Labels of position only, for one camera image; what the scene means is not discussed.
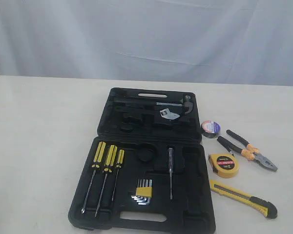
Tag black electrical tape roll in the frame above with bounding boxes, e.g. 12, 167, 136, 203
201, 120, 221, 138

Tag yellow tape measure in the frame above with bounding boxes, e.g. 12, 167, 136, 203
208, 154, 239, 178

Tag yellow black utility knife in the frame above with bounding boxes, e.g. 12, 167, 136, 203
209, 179, 278, 219

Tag black plastic tool case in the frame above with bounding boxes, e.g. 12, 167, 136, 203
68, 87, 216, 234

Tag silver adjustable wrench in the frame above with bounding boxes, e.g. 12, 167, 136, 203
113, 106, 180, 126

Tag small yellow black screwdriver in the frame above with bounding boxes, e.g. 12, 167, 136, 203
111, 149, 125, 202

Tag middle yellow black screwdriver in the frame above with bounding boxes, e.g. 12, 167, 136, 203
95, 145, 118, 217

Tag large yellow black screwdriver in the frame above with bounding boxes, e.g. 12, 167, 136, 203
81, 141, 106, 214

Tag hex key set yellow holder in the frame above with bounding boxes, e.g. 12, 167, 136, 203
131, 179, 153, 206

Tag black yellow combination pliers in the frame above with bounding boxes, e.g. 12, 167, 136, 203
217, 130, 278, 172

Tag white backdrop cloth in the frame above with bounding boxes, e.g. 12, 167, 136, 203
0, 0, 293, 86

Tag clear handle tester screwdriver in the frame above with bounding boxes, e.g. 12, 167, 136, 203
168, 147, 173, 200

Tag claw hammer black handle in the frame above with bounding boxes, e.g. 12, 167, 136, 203
113, 95, 194, 114

